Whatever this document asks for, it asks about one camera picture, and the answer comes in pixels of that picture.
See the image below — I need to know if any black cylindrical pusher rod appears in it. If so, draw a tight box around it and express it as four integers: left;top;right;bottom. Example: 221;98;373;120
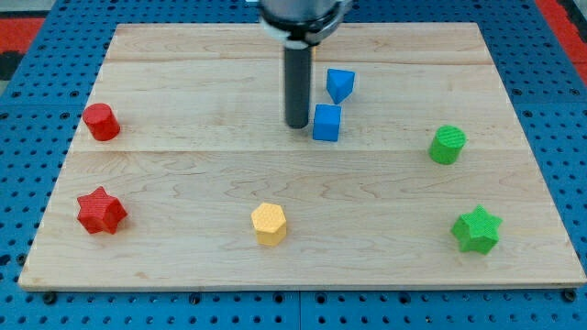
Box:
283;48;313;129

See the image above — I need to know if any blue cube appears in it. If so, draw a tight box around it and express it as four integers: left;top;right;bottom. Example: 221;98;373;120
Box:
312;104;342;142

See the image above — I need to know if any blue triangular prism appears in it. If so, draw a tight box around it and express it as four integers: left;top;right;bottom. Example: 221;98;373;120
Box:
326;68;355;105

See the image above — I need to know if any wooden board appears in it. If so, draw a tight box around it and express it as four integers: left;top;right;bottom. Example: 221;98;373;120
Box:
18;23;586;292

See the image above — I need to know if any yellow hexagon block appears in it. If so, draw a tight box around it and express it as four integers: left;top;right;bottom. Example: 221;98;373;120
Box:
251;203;287;247

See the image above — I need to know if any green cylinder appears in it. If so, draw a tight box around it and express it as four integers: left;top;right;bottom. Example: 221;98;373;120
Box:
428;125;467;165

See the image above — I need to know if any red cylinder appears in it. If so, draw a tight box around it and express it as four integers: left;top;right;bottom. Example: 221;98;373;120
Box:
83;103;120;141

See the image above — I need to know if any green star block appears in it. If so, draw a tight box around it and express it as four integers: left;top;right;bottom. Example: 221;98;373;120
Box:
450;204;503;255

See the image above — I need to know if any red star block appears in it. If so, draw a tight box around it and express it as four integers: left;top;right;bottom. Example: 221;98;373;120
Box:
77;186;127;235

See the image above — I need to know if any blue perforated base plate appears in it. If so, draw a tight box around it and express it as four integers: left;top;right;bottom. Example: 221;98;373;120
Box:
1;0;586;329

